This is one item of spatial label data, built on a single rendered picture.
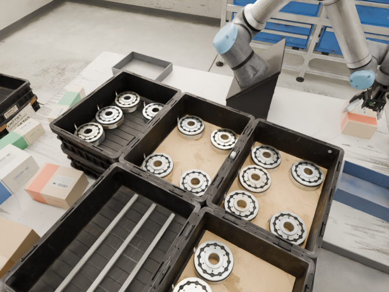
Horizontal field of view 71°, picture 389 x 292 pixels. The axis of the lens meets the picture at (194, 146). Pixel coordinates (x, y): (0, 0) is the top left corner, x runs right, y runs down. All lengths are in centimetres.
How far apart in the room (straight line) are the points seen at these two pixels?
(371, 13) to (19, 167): 257
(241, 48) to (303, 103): 49
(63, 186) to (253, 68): 85
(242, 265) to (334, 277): 32
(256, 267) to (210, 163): 36
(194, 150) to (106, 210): 36
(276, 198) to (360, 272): 33
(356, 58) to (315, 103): 49
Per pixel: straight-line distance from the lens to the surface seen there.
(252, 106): 126
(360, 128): 139
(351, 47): 107
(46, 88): 297
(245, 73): 119
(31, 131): 134
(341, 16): 101
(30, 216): 113
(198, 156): 97
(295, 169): 96
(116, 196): 91
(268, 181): 90
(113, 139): 106
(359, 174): 124
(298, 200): 93
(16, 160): 119
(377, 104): 133
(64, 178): 107
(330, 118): 146
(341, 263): 103
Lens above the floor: 158
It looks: 48 degrees down
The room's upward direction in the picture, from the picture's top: 1 degrees clockwise
